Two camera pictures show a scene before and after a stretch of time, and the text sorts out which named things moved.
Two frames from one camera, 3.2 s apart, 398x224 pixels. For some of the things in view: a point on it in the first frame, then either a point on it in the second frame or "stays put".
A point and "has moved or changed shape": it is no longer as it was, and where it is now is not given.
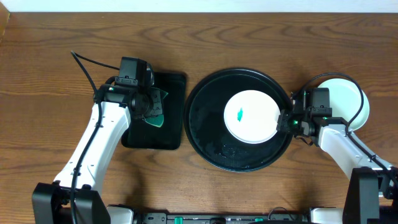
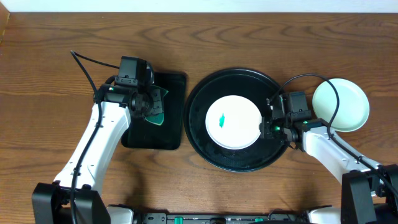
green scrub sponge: x=156 y=116 stays put
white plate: x=251 y=116 has moved or changed shape
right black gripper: x=282 y=122 -> x=265 y=128
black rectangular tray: x=140 y=134 stays put
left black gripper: x=156 y=106 stays put
